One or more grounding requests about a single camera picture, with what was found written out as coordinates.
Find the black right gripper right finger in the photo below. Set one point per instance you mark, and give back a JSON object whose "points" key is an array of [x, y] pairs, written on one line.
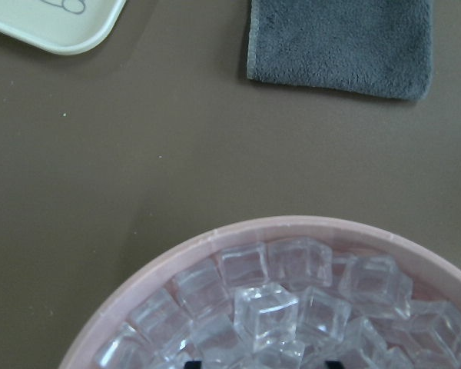
{"points": [[333, 365]]}

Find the pile of ice cubes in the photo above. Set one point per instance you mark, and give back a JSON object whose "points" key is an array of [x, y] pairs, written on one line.
{"points": [[291, 303]]}

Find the pink bowl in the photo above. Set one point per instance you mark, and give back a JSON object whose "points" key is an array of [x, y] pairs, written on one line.
{"points": [[434, 277]]}

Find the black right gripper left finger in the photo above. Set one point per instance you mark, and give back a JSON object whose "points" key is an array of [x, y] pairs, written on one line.
{"points": [[193, 365]]}

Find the cream rabbit tray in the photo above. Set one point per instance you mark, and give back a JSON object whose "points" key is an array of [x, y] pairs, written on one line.
{"points": [[60, 27]]}

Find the grey folded cloth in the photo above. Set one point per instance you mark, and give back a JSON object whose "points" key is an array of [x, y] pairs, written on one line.
{"points": [[376, 48]]}

